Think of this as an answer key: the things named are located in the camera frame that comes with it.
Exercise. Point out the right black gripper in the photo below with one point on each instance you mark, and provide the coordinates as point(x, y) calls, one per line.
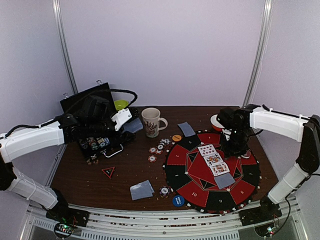
point(233, 150)

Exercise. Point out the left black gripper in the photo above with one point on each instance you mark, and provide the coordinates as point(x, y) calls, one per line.
point(121, 137)

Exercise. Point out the clear red round button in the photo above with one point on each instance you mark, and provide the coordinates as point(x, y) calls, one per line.
point(247, 155)

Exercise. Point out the blue playing card deck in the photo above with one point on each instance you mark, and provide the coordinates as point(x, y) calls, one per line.
point(133, 126)

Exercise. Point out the face-up diamonds card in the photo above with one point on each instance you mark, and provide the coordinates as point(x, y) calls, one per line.
point(206, 150)

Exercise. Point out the face-up king card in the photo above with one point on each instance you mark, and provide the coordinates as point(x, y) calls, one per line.
point(213, 159)

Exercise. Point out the dealt card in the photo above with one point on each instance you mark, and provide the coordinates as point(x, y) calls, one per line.
point(186, 129)
point(140, 192)

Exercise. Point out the face-up face card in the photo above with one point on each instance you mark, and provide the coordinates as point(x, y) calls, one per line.
point(219, 168)

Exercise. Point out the red triangular chip holder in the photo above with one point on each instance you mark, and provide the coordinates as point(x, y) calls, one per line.
point(109, 171)

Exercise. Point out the orange big blind button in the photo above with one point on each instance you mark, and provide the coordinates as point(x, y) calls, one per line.
point(176, 137)

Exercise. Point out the stack of poker chips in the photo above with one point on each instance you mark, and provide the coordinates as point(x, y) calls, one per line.
point(163, 143)

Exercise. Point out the blue small blind button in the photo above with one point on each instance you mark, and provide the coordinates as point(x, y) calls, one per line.
point(178, 201)

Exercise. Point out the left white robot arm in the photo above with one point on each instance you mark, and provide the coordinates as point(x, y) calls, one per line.
point(24, 139)

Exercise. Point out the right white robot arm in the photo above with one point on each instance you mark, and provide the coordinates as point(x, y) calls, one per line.
point(292, 135)

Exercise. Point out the black poker chip case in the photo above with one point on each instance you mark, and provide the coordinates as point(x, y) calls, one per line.
point(103, 90)

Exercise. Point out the white orange bowl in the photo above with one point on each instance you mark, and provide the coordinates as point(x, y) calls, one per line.
point(215, 124)

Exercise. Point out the small card decks in case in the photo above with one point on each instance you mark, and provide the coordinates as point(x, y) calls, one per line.
point(103, 142)

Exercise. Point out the front right chip row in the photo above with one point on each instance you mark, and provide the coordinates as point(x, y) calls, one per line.
point(93, 143)

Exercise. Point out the chip row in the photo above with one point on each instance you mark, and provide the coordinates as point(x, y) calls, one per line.
point(93, 143)
point(83, 143)

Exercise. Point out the front left chip row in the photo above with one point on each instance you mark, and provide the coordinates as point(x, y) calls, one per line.
point(83, 143)

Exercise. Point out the green plastic bowl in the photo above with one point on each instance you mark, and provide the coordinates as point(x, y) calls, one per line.
point(120, 104)

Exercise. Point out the white floral ceramic mug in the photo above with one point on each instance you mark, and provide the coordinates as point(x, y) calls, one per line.
point(153, 122)

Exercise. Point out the loose chip middle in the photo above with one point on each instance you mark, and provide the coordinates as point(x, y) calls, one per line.
point(152, 150)

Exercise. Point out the loose chip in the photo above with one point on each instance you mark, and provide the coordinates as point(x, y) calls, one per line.
point(152, 158)
point(152, 150)

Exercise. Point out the round red black poker mat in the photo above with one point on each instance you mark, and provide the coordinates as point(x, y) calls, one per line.
point(188, 175)

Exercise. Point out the loose chip front left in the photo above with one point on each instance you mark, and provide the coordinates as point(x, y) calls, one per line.
point(152, 158)

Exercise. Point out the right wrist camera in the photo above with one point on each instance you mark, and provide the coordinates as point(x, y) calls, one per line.
point(226, 134)

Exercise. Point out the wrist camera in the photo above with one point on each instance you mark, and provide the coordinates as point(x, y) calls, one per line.
point(120, 118)
point(226, 134)

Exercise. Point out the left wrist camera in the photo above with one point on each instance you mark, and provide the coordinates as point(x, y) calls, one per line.
point(120, 118)

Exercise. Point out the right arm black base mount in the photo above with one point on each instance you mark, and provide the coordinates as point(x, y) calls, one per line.
point(259, 214)

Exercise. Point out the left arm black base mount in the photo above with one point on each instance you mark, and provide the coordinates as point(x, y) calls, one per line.
point(68, 216)

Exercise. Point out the aluminium front rail base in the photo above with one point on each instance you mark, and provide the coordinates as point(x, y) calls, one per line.
point(111, 224)

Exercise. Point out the right aluminium frame post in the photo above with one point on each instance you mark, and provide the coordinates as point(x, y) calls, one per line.
point(260, 51)

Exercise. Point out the aluminium frame post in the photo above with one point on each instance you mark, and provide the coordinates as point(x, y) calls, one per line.
point(260, 51)
point(63, 42)

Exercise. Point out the left aluminium frame post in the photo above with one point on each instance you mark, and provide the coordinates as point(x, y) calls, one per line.
point(63, 42)

